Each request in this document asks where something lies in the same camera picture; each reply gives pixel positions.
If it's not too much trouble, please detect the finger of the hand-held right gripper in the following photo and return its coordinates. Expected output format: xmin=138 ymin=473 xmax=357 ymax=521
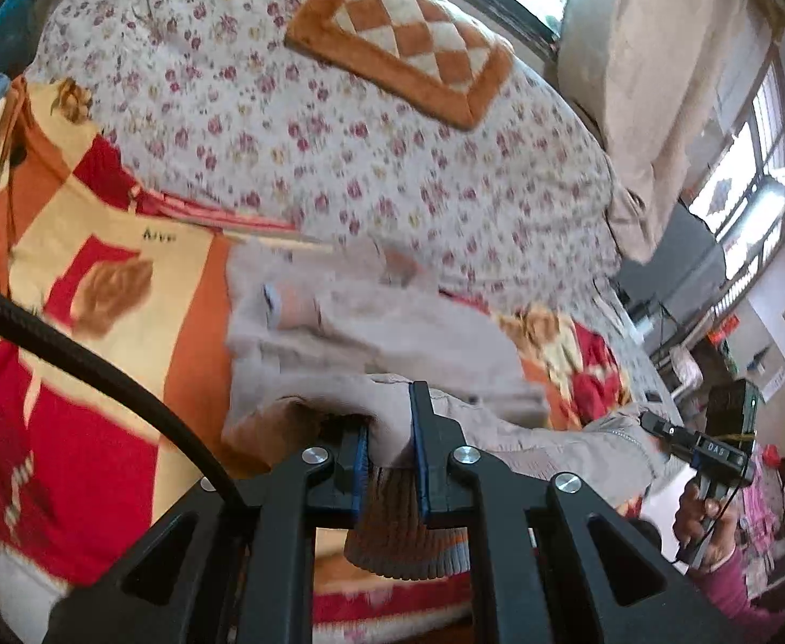
xmin=639 ymin=411 xmax=679 ymax=445

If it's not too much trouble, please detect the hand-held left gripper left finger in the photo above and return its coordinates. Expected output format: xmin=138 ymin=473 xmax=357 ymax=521
xmin=43 ymin=422 xmax=373 ymax=644

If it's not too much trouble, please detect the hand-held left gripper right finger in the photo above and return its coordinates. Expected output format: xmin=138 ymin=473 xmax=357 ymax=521
xmin=409 ymin=381 xmax=751 ymax=644

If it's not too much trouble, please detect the beige jacket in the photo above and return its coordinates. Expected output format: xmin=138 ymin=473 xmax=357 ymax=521
xmin=221 ymin=235 xmax=675 ymax=581

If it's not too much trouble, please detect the person's right forearm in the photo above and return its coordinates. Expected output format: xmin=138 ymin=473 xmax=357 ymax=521
xmin=691 ymin=543 xmax=785 ymax=625

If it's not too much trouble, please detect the person's right hand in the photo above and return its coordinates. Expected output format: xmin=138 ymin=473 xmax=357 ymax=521
xmin=673 ymin=483 xmax=743 ymax=571

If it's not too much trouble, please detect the pink floral cloth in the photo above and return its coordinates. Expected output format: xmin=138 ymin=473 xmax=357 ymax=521
xmin=735 ymin=446 xmax=785 ymax=591

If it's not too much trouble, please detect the dark monitor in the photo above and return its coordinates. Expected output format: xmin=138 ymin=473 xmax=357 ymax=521
xmin=617 ymin=201 xmax=728 ymax=303

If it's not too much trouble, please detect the barred window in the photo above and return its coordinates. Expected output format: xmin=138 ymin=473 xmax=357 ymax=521
xmin=688 ymin=67 xmax=785 ymax=323

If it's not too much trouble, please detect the orange red printed blanket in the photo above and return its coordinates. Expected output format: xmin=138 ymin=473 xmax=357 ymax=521
xmin=0 ymin=74 xmax=642 ymax=632

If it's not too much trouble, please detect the floral quilt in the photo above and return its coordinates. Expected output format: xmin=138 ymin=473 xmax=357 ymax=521
xmin=26 ymin=0 xmax=625 ymax=323

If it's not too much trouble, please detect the beige curtain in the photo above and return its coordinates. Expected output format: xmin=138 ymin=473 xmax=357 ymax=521
xmin=557 ymin=0 xmax=779 ymax=262

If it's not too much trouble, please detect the orange checkered cushion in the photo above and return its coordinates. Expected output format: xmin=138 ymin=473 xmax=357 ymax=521
xmin=284 ymin=0 xmax=515 ymax=131

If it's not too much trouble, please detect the thick black cable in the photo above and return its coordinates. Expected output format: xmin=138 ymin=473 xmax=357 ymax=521
xmin=0 ymin=275 xmax=249 ymax=504

